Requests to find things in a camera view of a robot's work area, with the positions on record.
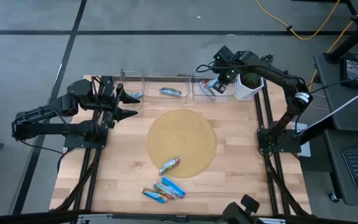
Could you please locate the clear plastic bin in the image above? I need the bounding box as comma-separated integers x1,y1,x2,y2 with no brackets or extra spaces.
191,70,237,103
110,68,146,118
141,70,191,105

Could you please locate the blue white granola bar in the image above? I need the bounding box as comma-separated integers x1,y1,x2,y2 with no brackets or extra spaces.
158,86,183,98

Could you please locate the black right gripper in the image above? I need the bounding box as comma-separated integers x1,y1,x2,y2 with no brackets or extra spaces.
211,57,246,95

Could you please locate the black leader arm handle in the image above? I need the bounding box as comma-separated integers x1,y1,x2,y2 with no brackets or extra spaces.
221,194,260,224

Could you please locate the dark blue granola bar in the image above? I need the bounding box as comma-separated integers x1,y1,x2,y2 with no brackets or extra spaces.
126,90,144,99

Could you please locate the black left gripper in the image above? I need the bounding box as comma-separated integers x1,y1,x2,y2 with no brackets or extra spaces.
95,76,141,129

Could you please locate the black frame beam with brackets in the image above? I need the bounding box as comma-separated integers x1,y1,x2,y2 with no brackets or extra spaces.
0,208,358,224

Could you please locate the black power adapter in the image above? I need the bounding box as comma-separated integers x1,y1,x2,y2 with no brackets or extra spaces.
339,54,358,90

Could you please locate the yellow extension cable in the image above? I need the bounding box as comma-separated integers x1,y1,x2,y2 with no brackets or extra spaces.
296,0,358,105
255,0,342,41

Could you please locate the round woven tan placemat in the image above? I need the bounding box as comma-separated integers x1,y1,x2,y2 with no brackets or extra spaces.
147,109,218,179

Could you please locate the red green granola bar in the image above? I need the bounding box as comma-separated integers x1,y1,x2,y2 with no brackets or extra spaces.
158,157,180,176

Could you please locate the thick black stand leg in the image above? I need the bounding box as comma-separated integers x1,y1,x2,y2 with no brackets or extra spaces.
323,14,358,65

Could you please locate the green white granola bar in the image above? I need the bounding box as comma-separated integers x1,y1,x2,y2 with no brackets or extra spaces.
199,80,216,101

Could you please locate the blue orange granola bar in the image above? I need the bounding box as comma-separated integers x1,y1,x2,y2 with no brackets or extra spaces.
140,187,169,204

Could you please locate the black aluminium frame rail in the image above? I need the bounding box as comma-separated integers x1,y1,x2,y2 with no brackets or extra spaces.
253,91,276,216
85,108,110,212
261,79,291,216
72,108,101,212

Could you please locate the black floor cable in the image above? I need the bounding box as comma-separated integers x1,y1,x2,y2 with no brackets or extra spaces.
56,147,74,174

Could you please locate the white paper sheet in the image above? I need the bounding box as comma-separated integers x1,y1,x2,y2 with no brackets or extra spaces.
291,121,312,158

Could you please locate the white plant pot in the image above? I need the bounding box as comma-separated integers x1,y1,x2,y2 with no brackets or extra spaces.
233,73,265,101

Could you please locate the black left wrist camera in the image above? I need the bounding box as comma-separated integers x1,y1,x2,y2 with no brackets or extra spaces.
67,78,93,98

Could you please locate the black diagonal frame brace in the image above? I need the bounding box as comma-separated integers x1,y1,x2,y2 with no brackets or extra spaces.
54,148,102,212
264,157,312,218

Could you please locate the dark grey side table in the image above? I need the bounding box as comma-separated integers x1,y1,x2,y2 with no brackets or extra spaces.
313,51,358,132
323,129,358,208

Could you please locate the bright blue granola bar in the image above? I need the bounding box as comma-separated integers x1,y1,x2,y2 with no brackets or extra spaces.
160,176,186,198

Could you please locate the black desk cable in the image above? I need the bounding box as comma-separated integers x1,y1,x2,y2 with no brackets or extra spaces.
309,72,358,94

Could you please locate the black crosswise frame rail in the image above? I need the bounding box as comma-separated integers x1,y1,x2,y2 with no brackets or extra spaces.
113,75,219,83

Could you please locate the black and white boom pole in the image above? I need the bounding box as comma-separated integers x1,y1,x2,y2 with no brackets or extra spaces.
291,82,358,146

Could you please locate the white cable loop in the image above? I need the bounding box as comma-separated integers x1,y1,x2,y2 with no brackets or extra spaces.
310,92,331,111

